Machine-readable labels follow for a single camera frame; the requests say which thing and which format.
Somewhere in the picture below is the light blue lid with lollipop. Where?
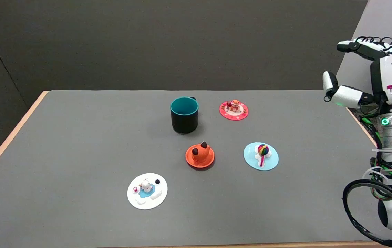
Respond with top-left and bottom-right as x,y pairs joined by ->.
244,142 -> 279,171

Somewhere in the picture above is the pink cup lid with figures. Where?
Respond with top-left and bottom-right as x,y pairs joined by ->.
219,100 -> 249,121

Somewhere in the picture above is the orange cup lid with fox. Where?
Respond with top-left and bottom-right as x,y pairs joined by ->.
185,141 -> 215,169

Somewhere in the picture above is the white cup lid with cat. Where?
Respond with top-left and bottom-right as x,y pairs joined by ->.
127,173 -> 168,210

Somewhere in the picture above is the black mug teal inside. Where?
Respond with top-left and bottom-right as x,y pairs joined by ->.
170,97 -> 199,134

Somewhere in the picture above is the black looping robot cable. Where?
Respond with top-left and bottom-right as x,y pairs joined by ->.
342,179 -> 392,247

